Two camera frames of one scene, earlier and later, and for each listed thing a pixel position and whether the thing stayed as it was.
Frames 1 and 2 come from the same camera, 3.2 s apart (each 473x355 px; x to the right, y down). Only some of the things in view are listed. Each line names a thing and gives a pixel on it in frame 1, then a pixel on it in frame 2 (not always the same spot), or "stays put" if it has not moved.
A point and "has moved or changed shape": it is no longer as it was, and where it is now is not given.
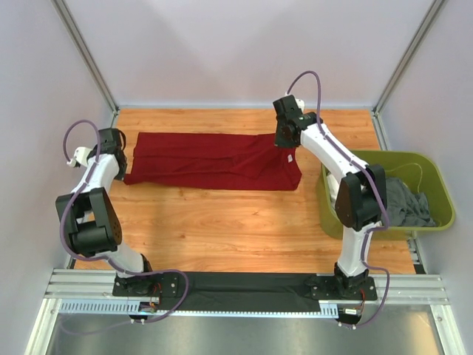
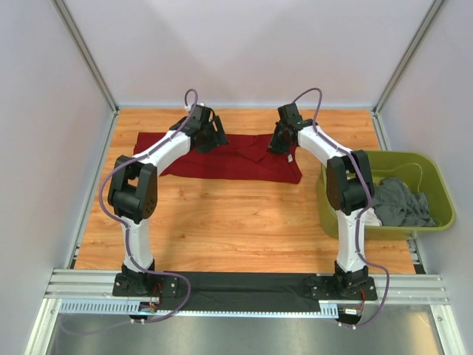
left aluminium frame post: x=94 y=68 stays put
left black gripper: x=120 y=175 → x=218 y=137
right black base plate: x=329 y=288 stays put
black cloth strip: x=244 y=292 stays put
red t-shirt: x=207 y=161 has moved or changed shape
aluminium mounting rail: x=99 y=285 stays put
